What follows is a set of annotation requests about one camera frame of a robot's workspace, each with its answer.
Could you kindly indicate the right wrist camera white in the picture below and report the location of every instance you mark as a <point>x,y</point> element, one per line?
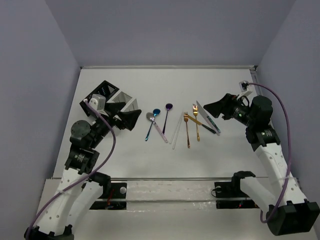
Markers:
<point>246,89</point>

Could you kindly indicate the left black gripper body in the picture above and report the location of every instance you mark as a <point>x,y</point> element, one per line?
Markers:
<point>115,118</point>

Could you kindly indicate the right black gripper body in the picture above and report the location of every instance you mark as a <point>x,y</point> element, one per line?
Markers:
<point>240,113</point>

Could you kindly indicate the gold knife black handle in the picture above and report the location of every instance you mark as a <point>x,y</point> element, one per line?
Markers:
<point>201,124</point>

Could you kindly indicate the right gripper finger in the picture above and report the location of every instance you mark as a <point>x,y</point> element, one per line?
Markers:
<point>213,109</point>
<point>218,104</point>

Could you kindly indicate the clear chopstick right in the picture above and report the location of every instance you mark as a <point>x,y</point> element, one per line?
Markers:
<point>175,139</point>

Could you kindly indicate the clear chopstick left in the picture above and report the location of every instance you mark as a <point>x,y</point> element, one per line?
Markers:
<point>176,128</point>

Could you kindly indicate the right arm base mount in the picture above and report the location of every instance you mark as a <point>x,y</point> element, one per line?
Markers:
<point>228,198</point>

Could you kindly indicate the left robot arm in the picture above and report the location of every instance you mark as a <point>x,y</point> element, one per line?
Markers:
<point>81,183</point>

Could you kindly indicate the black utensil container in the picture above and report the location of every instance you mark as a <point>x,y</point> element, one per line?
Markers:
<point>105,88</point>

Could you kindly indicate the silver spoon pink handle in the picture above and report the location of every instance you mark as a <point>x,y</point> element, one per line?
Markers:
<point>160,131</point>

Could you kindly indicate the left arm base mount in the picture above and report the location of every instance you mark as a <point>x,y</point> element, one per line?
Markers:
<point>112,198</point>

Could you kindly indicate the purple metallic spoon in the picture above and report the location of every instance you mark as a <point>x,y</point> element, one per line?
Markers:
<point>168,107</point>

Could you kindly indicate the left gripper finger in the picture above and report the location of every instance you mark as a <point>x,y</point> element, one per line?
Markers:
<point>114,107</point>
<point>128,119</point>

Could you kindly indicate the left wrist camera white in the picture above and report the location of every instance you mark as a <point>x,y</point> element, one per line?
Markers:
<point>97,102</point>

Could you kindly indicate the clear chopstick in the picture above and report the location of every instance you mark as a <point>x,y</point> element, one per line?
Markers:
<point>176,128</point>
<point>175,139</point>

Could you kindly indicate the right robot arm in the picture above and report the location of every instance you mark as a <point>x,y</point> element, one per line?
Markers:
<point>285,209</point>

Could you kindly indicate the blue metallic spoon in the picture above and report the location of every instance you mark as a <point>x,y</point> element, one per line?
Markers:
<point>151,116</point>

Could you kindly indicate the copper fork left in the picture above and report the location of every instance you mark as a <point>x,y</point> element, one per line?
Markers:
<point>186,118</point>

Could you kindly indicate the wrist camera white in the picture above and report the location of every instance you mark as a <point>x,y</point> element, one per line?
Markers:
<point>246,89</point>
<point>97,102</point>

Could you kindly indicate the silver knife iridescent handle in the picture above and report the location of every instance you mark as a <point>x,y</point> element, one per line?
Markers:
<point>207,118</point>

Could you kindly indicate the white utensil container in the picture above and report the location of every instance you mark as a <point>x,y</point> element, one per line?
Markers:
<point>131,103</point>

